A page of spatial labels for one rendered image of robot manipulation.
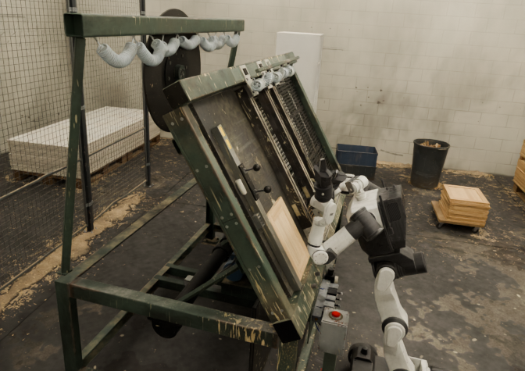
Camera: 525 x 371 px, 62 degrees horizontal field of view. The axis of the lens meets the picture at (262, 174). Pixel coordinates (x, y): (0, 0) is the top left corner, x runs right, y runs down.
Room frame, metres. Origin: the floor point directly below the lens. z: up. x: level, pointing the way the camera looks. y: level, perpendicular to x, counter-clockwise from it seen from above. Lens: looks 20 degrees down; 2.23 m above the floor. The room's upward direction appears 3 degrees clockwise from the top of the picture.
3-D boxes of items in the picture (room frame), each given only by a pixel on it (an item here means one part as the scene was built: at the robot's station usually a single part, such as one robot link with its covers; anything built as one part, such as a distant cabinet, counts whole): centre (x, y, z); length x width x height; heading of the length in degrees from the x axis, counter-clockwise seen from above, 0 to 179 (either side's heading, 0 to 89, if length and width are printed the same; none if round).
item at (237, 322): (2.96, 0.17, 0.41); 2.20 x 1.38 x 0.83; 165
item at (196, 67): (2.97, 0.60, 1.85); 0.80 x 0.06 x 0.80; 165
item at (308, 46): (6.40, -0.42, 1.03); 0.61 x 0.58 x 2.05; 170
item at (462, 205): (4.92, -2.38, 0.20); 0.61 x 0.53 x 0.40; 170
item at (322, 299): (2.17, -0.43, 0.69); 0.50 x 0.14 x 0.24; 165
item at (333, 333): (1.73, -0.38, 0.84); 0.12 x 0.12 x 0.18; 75
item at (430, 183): (6.23, -2.43, 0.33); 0.52 x 0.51 x 0.65; 170
